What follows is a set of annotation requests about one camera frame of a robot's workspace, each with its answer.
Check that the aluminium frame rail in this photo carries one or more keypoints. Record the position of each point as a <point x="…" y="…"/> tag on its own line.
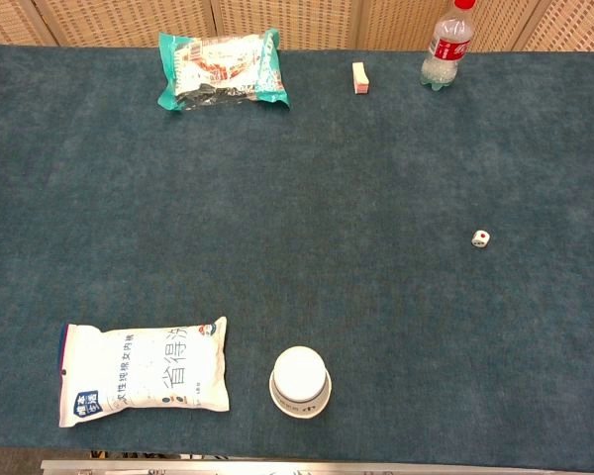
<point x="326" y="467"/>

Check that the teal snack package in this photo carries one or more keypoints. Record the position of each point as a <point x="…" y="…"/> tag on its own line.
<point x="223" y="69"/>

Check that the woven folding screen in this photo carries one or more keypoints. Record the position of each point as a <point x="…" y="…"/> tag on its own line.
<point x="287" y="22"/>

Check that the pink and white block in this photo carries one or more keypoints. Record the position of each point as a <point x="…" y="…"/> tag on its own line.
<point x="360" y="78"/>

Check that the white die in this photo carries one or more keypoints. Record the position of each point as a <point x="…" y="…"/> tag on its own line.
<point x="480" y="240"/>

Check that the dark teal tablecloth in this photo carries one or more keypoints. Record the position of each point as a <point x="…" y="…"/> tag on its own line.
<point x="297" y="222"/>

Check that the white pouch with blue print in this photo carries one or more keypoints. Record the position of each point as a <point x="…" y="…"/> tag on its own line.
<point x="143" y="373"/>

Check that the clear bottle with red label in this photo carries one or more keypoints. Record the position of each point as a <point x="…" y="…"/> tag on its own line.
<point x="445" y="54"/>

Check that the white paper cup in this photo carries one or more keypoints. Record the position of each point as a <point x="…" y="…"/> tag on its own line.
<point x="299" y="378"/>

